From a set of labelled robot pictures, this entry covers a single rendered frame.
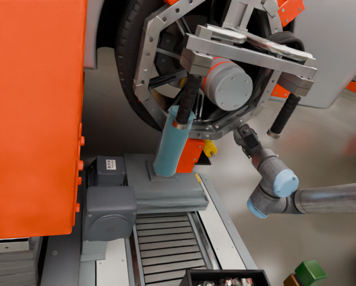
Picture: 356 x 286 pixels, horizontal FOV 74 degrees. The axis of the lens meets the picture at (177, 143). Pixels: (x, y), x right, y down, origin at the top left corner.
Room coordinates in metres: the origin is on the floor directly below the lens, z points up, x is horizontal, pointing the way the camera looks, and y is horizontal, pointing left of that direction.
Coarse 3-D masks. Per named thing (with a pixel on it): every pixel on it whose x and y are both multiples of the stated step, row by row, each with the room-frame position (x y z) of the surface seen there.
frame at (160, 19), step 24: (192, 0) 0.79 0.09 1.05; (240, 0) 0.85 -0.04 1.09; (264, 0) 0.88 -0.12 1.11; (144, 24) 0.78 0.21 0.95; (168, 24) 0.76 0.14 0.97; (264, 24) 0.95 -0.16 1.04; (144, 48) 0.74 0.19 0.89; (144, 72) 0.74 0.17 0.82; (264, 72) 1.00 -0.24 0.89; (144, 96) 0.75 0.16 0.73; (264, 96) 0.96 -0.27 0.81; (240, 120) 0.95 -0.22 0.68
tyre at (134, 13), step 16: (128, 0) 0.95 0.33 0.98; (144, 0) 0.81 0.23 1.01; (160, 0) 0.83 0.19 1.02; (128, 16) 0.81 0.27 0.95; (144, 16) 0.81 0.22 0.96; (128, 32) 0.79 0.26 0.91; (128, 48) 0.80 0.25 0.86; (128, 64) 0.80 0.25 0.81; (128, 80) 0.81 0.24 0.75; (128, 96) 0.81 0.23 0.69; (144, 112) 0.84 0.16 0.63; (160, 128) 0.88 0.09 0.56
